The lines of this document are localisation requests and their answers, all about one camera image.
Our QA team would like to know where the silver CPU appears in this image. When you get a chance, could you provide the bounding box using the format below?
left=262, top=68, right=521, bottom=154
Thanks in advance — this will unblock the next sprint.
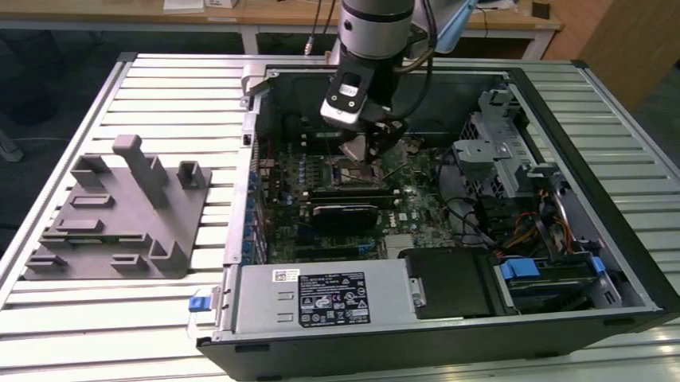
left=342, top=134, right=369, bottom=163

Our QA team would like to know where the CPU socket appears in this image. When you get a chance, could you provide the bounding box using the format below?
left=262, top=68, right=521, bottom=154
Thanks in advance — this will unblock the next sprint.
left=330, top=155, right=387, bottom=189

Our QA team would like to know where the silver drive cage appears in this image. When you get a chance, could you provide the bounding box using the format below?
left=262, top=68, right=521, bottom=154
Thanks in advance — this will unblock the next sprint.
left=449, top=89, right=558, bottom=200

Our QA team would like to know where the wooden desk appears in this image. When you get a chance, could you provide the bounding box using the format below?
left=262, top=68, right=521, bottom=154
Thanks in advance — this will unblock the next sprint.
left=0, top=0, right=565, bottom=60

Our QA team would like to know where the black graphics card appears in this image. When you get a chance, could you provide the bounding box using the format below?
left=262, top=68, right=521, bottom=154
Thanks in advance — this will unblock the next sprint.
left=308, top=205, right=382, bottom=232

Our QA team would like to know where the green motherboard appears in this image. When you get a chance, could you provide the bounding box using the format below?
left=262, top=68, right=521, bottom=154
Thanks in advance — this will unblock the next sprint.
left=254, top=134, right=463, bottom=266

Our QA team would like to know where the small silver heatsink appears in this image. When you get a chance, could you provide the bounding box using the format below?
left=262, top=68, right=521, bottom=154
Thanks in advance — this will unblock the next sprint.
left=382, top=234, right=418, bottom=251

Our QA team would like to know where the black expansion slot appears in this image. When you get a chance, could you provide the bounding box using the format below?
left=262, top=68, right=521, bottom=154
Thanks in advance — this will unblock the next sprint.
left=294, top=247, right=358, bottom=258

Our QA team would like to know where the white paper box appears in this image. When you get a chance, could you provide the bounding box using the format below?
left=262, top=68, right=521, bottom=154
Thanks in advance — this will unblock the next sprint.
left=162, top=0, right=206, bottom=12

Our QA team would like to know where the brown wooden cabinet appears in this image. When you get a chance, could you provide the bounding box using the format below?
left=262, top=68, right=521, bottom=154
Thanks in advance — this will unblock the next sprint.
left=544, top=0, right=680, bottom=115

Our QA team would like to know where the blue disk carrier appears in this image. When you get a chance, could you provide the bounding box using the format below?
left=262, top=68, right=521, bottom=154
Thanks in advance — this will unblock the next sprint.
left=497, top=256, right=605, bottom=314

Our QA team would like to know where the silver power supply unit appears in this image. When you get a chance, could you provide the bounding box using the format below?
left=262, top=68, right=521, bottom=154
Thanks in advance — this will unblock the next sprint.
left=232, top=260, right=429, bottom=335

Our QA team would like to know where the grey parts rack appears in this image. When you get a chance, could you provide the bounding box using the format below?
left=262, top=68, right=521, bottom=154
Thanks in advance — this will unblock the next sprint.
left=21, top=134, right=214, bottom=282

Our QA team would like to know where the green RAM stick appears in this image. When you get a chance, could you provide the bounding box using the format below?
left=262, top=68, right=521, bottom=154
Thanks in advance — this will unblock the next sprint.
left=65, top=236, right=143, bottom=244

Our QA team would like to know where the blue plastic latch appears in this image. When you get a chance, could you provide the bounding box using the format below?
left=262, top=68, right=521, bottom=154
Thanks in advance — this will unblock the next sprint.
left=190, top=289, right=214, bottom=314

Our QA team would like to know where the black open PC case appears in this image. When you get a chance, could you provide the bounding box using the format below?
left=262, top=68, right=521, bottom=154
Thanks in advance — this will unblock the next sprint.
left=194, top=59, right=676, bottom=382

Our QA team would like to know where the grey stand foot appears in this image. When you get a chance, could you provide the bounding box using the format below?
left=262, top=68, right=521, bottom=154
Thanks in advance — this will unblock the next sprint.
left=0, top=131, right=23, bottom=162

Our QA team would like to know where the black camera cable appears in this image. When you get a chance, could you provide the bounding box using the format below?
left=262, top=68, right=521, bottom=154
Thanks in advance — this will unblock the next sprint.
left=379, top=0, right=434, bottom=123

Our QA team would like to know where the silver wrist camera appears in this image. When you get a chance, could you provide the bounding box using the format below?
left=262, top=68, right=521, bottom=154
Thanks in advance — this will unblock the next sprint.
left=319, top=72, right=374, bottom=129

